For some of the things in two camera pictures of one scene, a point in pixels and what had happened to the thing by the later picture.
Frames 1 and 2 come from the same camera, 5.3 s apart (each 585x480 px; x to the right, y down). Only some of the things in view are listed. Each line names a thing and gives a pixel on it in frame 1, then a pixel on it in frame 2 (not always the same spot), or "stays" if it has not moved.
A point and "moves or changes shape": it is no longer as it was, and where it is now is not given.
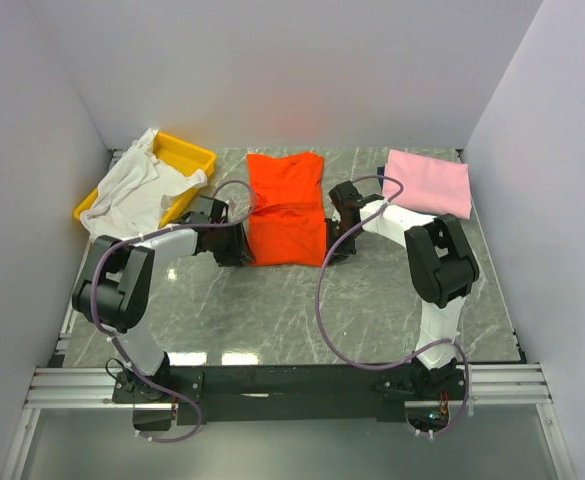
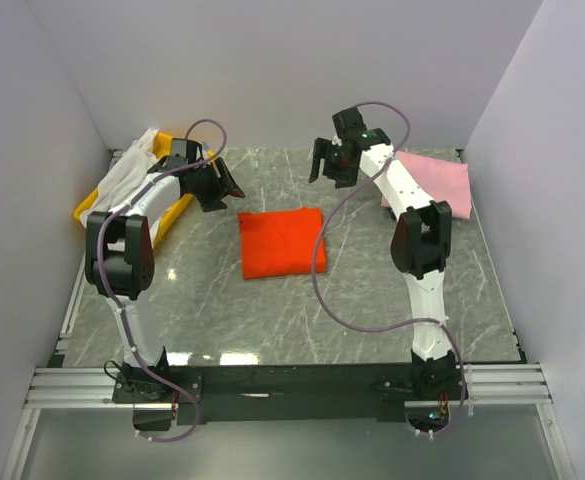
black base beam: [275, 393] stays
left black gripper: [240, 249] -> [223, 185]
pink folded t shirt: [431, 185] stays
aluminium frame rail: [492, 384] stays
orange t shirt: [288, 225] moves or changes shape
